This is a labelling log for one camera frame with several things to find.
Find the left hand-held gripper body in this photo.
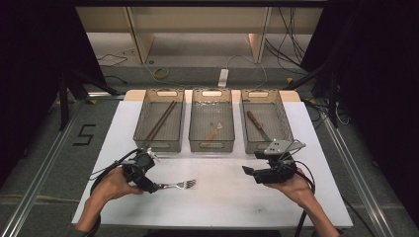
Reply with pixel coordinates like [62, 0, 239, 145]
[120, 147, 161, 186]

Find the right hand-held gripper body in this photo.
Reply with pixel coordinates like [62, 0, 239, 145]
[253, 138, 307, 186]

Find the wooden handled metal fork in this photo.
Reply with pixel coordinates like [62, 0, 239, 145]
[157, 178, 198, 192]

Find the wooden handled table knife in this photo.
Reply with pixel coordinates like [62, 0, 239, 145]
[246, 110, 273, 142]

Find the smoky clear plastic bin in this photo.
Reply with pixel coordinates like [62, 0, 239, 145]
[188, 87, 236, 153]
[132, 88, 186, 153]
[240, 88, 294, 155]

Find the wooden spoon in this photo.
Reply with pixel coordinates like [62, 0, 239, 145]
[200, 121, 224, 147]

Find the brown wooden chopstick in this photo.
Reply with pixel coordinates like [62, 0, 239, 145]
[143, 100, 176, 142]
[146, 101, 179, 147]

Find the person's right hand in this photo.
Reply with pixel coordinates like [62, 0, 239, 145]
[263, 167, 315, 209]

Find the person's left hand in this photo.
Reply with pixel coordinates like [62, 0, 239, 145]
[83, 166, 145, 212]

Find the white power strip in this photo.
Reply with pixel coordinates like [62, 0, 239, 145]
[217, 68, 229, 89]

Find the black metal stand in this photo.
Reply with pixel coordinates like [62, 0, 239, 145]
[282, 60, 341, 128]
[56, 63, 121, 132]

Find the yellow tape roll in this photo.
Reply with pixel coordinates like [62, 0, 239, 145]
[153, 67, 170, 80]

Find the black curtain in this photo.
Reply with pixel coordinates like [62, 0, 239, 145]
[0, 0, 107, 186]
[299, 0, 419, 228]

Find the beige wooden shelf unit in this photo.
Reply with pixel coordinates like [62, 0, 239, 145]
[76, 6, 324, 65]

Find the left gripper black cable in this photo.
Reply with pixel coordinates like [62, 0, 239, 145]
[88, 147, 142, 198]

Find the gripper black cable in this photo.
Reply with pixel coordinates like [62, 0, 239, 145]
[292, 159, 316, 237]
[88, 147, 142, 198]

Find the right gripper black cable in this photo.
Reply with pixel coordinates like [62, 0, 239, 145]
[292, 159, 316, 237]

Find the aluminium floor rail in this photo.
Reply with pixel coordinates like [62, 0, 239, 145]
[320, 115, 398, 237]
[0, 98, 85, 237]

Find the white power strip cable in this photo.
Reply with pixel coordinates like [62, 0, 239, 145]
[226, 53, 269, 90]

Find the thin dark floor cable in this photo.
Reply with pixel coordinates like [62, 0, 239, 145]
[98, 51, 129, 69]

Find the black cable bundle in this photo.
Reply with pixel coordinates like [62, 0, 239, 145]
[265, 6, 309, 68]

